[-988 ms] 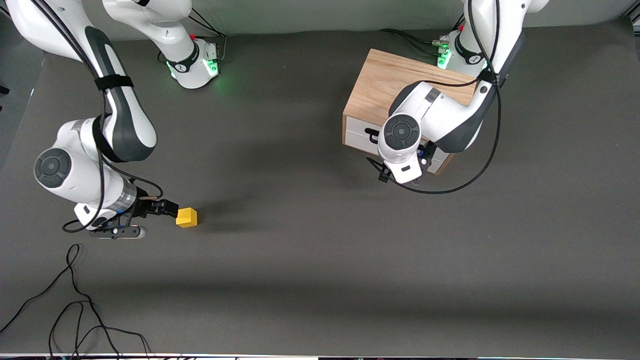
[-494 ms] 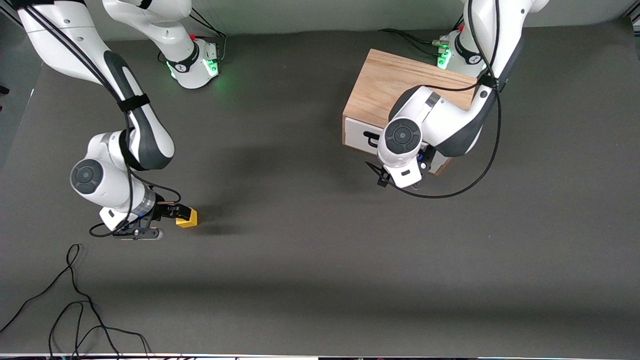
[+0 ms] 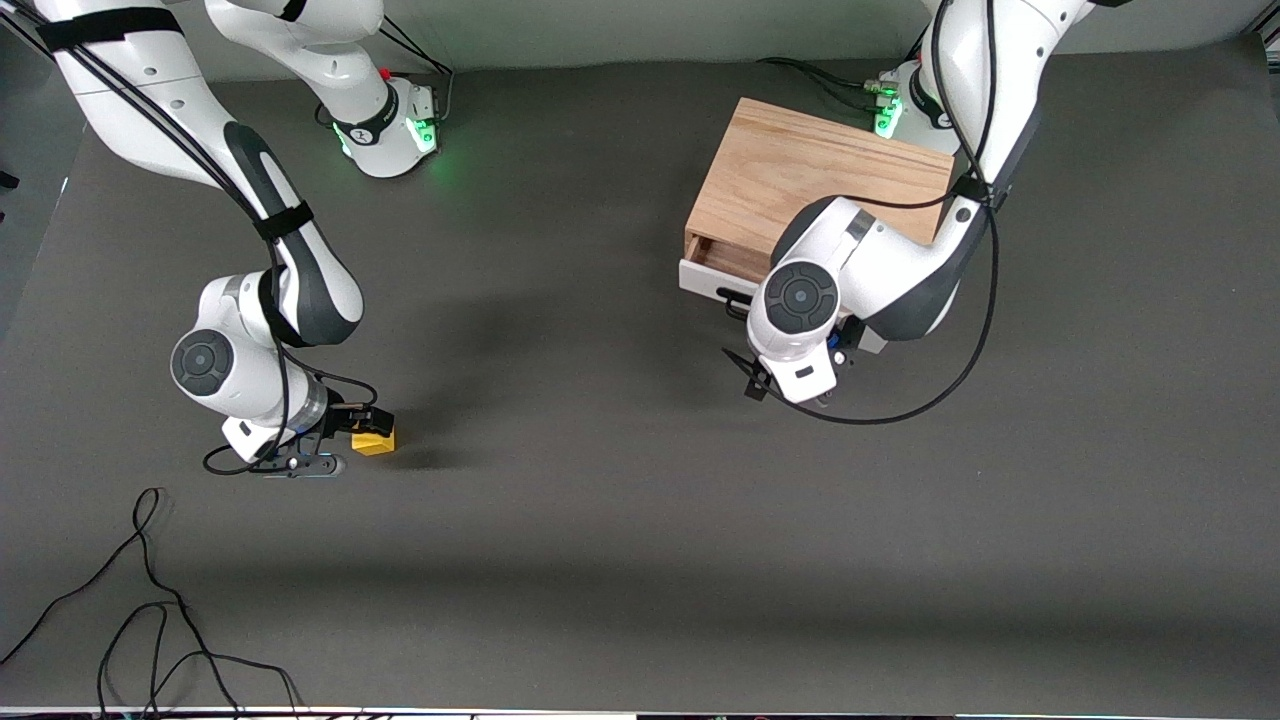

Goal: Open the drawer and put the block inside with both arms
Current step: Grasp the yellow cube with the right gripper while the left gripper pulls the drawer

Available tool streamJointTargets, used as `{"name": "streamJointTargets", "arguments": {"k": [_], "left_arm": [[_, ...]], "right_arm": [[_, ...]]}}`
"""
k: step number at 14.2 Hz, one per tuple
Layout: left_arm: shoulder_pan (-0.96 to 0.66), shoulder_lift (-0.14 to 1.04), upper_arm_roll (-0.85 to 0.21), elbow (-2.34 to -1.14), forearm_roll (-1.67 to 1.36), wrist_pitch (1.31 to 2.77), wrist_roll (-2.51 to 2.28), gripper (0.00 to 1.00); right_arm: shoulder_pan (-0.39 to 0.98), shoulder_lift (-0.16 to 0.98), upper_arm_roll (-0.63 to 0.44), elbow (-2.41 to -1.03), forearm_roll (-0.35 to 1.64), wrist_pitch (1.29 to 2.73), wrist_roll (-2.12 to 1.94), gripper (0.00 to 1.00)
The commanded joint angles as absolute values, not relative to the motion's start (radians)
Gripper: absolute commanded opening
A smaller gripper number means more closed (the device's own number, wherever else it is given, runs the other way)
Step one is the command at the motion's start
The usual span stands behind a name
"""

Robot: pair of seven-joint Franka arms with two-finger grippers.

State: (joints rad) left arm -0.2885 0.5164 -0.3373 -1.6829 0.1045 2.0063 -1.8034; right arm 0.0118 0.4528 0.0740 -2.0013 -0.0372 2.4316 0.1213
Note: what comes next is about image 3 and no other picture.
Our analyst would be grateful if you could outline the white-front drawer with black handle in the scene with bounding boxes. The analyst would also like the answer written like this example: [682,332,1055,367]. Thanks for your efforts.
[678,234,783,313]

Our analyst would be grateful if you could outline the wooden drawer cabinet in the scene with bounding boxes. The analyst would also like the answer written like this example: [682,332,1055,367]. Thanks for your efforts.
[684,97,957,301]

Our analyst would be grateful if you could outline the black right arm wrist cable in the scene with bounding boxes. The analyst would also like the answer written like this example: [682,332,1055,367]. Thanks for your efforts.
[40,10,381,477]

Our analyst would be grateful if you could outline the black arm wrist cable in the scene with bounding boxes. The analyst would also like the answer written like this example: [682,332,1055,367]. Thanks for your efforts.
[795,0,1004,427]
[40,10,381,477]

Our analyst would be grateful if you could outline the loose thin black cable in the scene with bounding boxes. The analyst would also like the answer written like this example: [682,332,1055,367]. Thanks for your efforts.
[0,487,246,720]
[96,600,304,720]

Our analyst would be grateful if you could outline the black left arm wrist cable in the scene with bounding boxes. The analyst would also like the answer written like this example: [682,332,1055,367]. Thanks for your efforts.
[795,0,1004,427]

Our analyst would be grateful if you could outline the black left arm base cables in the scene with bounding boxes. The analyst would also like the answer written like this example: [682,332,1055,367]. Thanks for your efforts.
[755,22,938,113]

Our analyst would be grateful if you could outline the black arm base cables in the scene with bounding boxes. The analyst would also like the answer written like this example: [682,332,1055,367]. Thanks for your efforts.
[755,22,938,113]
[375,15,457,129]

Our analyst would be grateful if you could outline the black right arm base cables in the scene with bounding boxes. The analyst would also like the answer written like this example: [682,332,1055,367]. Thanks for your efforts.
[375,15,457,129]

